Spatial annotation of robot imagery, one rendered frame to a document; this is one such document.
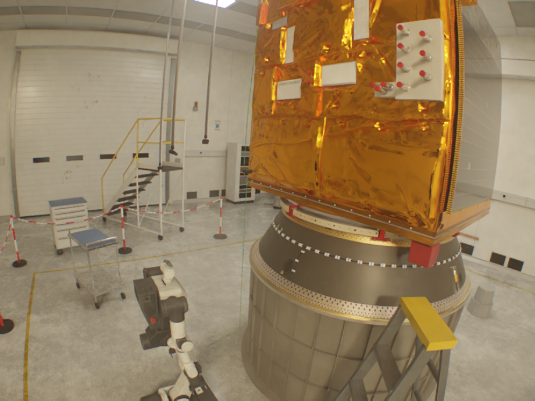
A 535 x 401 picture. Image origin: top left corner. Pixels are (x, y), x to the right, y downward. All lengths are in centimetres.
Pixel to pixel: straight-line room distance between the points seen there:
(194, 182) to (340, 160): 811
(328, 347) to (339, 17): 239
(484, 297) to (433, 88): 379
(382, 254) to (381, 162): 64
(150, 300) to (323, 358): 132
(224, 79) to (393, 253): 897
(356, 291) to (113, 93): 817
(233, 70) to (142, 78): 321
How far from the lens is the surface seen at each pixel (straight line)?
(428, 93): 172
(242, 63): 1076
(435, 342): 136
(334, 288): 208
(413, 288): 218
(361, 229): 205
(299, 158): 234
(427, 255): 185
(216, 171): 1014
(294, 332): 235
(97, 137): 888
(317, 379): 252
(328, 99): 217
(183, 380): 244
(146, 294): 179
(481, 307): 500
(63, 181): 895
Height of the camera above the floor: 227
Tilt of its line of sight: 12 degrees down
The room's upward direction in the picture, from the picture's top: 4 degrees clockwise
